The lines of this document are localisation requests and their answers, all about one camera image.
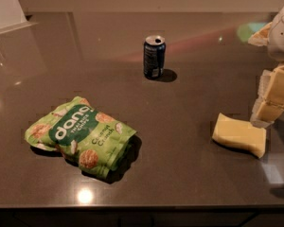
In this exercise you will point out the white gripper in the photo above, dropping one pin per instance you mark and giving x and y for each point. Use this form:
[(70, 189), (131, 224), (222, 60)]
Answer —
[(282, 37)]

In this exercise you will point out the yellow sponge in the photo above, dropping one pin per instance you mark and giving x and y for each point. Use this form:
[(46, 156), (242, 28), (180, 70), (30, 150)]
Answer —
[(239, 134)]

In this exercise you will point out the blue pepsi can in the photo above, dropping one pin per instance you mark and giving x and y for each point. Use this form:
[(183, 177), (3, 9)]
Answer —
[(154, 56)]

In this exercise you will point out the green rice chips bag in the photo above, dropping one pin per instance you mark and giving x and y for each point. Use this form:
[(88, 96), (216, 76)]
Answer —
[(93, 140)]

